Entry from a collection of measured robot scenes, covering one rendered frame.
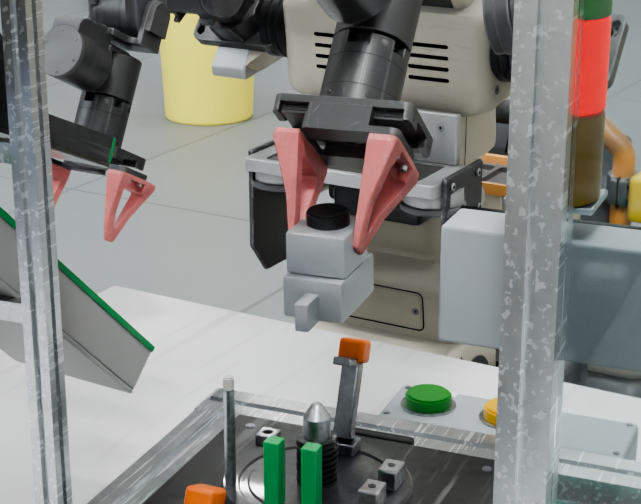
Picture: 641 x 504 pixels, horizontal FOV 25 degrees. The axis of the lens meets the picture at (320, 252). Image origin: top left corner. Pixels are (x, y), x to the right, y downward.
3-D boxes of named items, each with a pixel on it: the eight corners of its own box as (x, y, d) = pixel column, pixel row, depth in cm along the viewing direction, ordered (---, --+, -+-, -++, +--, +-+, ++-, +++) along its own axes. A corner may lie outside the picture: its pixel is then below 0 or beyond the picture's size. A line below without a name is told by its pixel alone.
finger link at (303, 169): (346, 234, 96) (376, 106, 99) (247, 223, 99) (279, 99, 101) (373, 269, 102) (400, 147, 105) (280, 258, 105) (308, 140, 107)
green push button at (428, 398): (413, 400, 128) (413, 380, 127) (457, 408, 126) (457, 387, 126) (398, 419, 124) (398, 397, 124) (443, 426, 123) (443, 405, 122)
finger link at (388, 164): (375, 236, 95) (403, 107, 98) (274, 226, 98) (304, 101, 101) (400, 272, 101) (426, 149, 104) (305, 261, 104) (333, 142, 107)
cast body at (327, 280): (317, 283, 106) (315, 192, 103) (374, 291, 104) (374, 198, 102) (271, 327, 98) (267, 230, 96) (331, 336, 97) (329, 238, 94)
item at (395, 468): (386, 475, 106) (386, 457, 106) (405, 479, 106) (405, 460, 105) (376, 487, 105) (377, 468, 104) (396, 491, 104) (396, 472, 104)
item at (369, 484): (366, 496, 103) (367, 477, 103) (386, 500, 103) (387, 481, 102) (356, 509, 102) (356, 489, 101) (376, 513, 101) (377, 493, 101)
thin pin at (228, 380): (228, 481, 106) (225, 373, 103) (238, 483, 105) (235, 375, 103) (223, 485, 105) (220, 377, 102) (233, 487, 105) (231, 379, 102)
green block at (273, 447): (270, 498, 103) (269, 434, 102) (285, 501, 103) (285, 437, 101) (263, 505, 102) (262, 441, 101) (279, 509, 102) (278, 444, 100)
